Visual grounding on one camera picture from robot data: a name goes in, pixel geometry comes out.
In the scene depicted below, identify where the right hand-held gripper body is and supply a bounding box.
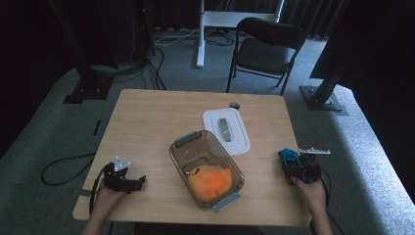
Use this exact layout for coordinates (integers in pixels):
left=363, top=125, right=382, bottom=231
left=294, top=147, right=332, bottom=185

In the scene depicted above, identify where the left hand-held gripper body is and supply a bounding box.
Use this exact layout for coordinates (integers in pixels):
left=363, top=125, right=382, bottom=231
left=103, top=156, right=131, bottom=193

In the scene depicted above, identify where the blue toy car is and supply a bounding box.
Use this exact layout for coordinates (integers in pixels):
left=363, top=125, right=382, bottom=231
left=278, top=148, right=300, bottom=167

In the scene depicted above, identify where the brown transparent storage box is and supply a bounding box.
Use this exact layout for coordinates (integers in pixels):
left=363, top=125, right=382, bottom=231
left=168, top=129, right=246, bottom=213

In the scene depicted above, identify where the white storage box lid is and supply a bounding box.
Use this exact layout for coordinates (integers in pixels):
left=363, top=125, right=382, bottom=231
left=202, top=107, right=253, bottom=157

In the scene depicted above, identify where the orange plush toy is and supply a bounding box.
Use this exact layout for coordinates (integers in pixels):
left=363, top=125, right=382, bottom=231
left=187, top=164, right=234, bottom=204

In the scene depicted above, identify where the person's left hand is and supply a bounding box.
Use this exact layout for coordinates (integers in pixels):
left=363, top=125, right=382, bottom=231
left=93, top=185, right=127, bottom=213

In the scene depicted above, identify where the person's right hand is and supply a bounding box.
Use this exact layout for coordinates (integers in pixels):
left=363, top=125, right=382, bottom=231
left=290, top=176, right=328, bottom=211

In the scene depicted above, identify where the black metal stand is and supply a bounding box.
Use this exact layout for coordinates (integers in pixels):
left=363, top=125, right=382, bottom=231
left=299, top=0, right=350, bottom=114
left=48, top=0, right=115, bottom=105

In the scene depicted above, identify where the black folding chair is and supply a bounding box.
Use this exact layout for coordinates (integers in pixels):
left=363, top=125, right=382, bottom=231
left=225, top=17, right=307, bottom=97

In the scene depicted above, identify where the dark curtain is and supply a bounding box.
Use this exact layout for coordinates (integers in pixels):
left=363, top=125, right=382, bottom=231
left=281, top=0, right=348, bottom=40

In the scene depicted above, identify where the left hand-held gripper cable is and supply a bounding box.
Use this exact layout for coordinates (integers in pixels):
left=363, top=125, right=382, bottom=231
left=88, top=162, right=114, bottom=217

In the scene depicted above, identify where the thin black floor cable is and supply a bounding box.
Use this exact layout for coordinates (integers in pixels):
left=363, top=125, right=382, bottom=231
left=327, top=211, right=346, bottom=235

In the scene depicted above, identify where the black looped floor cable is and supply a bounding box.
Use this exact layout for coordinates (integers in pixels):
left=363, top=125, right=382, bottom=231
left=41, top=152, right=97, bottom=187

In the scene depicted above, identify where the black floor cable bundle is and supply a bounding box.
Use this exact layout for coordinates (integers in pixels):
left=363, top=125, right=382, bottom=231
left=112, top=47, right=168, bottom=91

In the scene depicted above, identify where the white floor cable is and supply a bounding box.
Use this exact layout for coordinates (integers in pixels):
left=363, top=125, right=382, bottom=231
left=155, top=27, right=201, bottom=47

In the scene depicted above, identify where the white desk frame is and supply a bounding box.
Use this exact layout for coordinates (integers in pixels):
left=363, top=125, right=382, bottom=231
left=196, top=0, right=285, bottom=69

